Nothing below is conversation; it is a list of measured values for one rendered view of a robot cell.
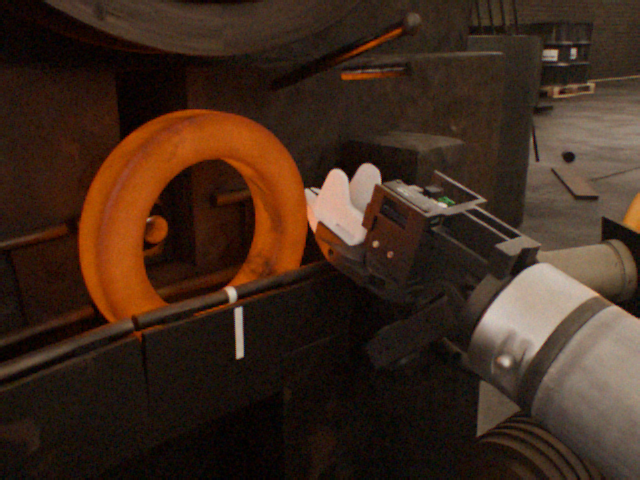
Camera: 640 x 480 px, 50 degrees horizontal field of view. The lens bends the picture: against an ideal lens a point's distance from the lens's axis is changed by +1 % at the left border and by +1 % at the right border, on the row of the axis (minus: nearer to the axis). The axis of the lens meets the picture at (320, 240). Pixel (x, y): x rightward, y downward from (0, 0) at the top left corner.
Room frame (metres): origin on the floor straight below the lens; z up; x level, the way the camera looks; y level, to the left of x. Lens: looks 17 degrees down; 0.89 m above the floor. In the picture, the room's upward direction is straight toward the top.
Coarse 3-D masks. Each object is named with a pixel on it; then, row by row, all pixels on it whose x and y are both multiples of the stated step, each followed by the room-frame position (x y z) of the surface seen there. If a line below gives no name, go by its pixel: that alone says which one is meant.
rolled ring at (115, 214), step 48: (144, 144) 0.45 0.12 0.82; (192, 144) 0.47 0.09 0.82; (240, 144) 0.50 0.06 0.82; (96, 192) 0.44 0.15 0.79; (144, 192) 0.44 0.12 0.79; (288, 192) 0.53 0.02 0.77; (96, 240) 0.42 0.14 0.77; (288, 240) 0.53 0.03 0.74; (96, 288) 0.43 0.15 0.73; (144, 288) 0.44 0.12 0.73
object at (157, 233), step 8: (152, 208) 0.56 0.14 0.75; (160, 208) 0.57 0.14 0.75; (152, 216) 0.55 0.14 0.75; (160, 216) 0.55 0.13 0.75; (152, 224) 0.55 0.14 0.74; (160, 224) 0.55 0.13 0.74; (144, 232) 0.54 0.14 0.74; (152, 232) 0.55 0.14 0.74; (160, 232) 0.55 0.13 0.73; (144, 240) 0.54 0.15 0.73; (152, 240) 0.55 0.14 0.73; (160, 240) 0.55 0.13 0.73; (144, 248) 0.55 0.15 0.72; (152, 248) 0.56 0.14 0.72
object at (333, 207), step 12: (336, 180) 0.54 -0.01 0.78; (312, 192) 0.59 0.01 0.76; (324, 192) 0.55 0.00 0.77; (336, 192) 0.54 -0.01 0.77; (348, 192) 0.53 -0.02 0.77; (312, 204) 0.56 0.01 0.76; (324, 204) 0.55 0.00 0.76; (336, 204) 0.54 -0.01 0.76; (348, 204) 0.53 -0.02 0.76; (312, 216) 0.55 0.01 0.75; (324, 216) 0.55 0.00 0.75; (336, 216) 0.54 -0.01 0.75; (348, 216) 0.53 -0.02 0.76; (360, 216) 0.52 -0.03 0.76; (312, 228) 0.55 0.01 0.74; (336, 228) 0.53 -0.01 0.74; (348, 228) 0.53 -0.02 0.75; (360, 228) 0.52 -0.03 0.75; (348, 240) 0.52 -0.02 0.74; (360, 240) 0.52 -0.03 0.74
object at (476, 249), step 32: (384, 192) 0.48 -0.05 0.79; (416, 192) 0.49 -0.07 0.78; (384, 224) 0.49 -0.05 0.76; (416, 224) 0.46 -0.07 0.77; (448, 224) 0.47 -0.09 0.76; (480, 224) 0.46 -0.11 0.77; (384, 256) 0.49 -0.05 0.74; (416, 256) 0.46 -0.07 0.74; (448, 256) 0.46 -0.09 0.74; (480, 256) 0.44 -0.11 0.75; (512, 256) 0.42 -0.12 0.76; (384, 288) 0.47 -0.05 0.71; (416, 288) 0.47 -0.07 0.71; (448, 288) 0.46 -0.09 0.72; (480, 288) 0.43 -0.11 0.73
